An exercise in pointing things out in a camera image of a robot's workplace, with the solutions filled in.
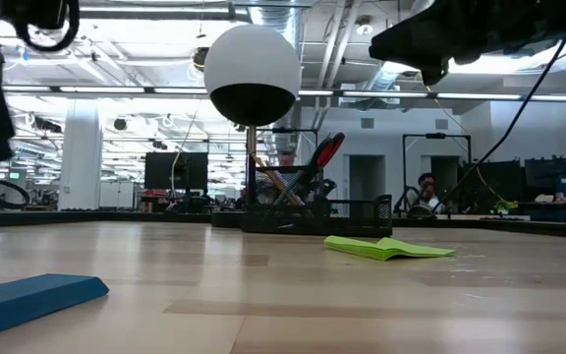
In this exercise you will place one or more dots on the blue storage cabinet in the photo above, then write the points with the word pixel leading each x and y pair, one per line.
pixel 558 187

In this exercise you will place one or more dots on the white globe lamp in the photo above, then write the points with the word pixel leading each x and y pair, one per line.
pixel 251 59

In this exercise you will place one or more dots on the black background monitor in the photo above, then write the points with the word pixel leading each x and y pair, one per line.
pixel 175 169

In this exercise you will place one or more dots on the person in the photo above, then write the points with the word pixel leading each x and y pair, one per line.
pixel 426 189
pixel 288 158

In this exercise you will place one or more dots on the small green plant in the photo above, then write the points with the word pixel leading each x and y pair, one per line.
pixel 504 204

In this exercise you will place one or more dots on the black tube stand frame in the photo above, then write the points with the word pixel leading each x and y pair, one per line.
pixel 435 135

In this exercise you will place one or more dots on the blue eraser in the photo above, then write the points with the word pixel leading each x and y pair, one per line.
pixel 27 300

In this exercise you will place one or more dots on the green sticky note pad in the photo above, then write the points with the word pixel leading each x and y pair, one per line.
pixel 386 248

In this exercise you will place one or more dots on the yellow pencil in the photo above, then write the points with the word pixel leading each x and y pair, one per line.
pixel 275 179

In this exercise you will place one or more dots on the black mesh desk organizer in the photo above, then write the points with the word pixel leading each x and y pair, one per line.
pixel 361 223

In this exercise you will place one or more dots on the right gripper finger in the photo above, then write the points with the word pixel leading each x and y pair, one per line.
pixel 411 44

